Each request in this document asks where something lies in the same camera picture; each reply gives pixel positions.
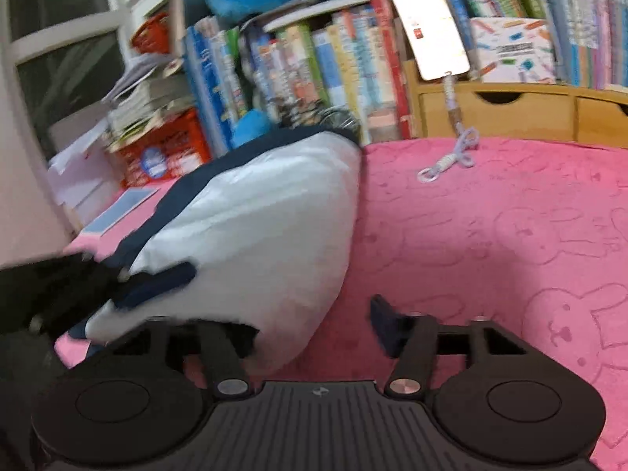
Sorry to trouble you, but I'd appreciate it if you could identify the red upper basket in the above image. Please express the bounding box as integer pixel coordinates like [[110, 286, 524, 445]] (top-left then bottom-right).
[[131, 12, 170, 54]]

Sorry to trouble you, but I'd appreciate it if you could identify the red plastic crate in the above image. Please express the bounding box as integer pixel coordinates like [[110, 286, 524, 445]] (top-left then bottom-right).
[[111, 108, 212, 187]]

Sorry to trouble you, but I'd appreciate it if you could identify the blue notebook on table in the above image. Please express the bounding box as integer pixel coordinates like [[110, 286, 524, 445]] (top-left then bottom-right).
[[81, 186, 159, 235]]

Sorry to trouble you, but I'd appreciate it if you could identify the miniature bicycle model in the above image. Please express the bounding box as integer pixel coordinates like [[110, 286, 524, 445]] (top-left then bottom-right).
[[279, 99, 362, 145]]

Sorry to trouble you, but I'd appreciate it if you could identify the white loose paper sheet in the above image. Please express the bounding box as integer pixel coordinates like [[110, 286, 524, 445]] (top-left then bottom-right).
[[47, 119, 121, 231]]

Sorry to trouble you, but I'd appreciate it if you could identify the left row of books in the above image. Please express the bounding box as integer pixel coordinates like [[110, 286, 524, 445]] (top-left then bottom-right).
[[183, 16, 248, 157]]

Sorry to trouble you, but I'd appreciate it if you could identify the stack of papers and books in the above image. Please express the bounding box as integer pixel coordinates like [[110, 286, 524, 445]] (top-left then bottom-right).
[[101, 53, 195, 152]]

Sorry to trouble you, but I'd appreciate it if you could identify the row of colourful books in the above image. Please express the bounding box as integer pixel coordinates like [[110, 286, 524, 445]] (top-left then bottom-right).
[[242, 0, 627, 147]]

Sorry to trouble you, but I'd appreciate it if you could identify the white patterned box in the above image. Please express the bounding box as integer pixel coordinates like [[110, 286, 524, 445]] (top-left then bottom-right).
[[471, 17, 556, 84]]

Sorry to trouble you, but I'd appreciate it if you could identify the wooden drawer organizer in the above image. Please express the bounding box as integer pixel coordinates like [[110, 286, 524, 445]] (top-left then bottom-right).
[[403, 61, 627, 148]]

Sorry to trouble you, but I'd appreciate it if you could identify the white and navy jacket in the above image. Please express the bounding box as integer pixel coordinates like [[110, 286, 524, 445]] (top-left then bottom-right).
[[70, 126, 362, 375]]

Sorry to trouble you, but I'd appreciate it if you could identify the pink patterned table cloth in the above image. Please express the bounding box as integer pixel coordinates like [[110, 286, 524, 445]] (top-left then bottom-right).
[[32, 139, 627, 470]]

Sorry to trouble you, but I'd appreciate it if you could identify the smartphone with lit screen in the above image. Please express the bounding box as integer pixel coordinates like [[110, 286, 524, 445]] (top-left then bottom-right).
[[392, 0, 471, 81]]

